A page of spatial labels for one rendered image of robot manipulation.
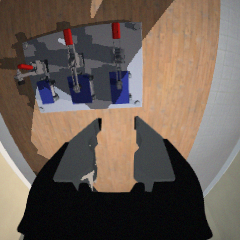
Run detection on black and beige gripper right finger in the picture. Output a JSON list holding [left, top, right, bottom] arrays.
[[133, 116, 213, 240]]

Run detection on grey metal fixture plate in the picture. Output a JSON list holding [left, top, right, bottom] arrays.
[[22, 22, 143, 113]]

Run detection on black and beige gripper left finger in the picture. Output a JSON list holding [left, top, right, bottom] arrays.
[[17, 118, 102, 235]]

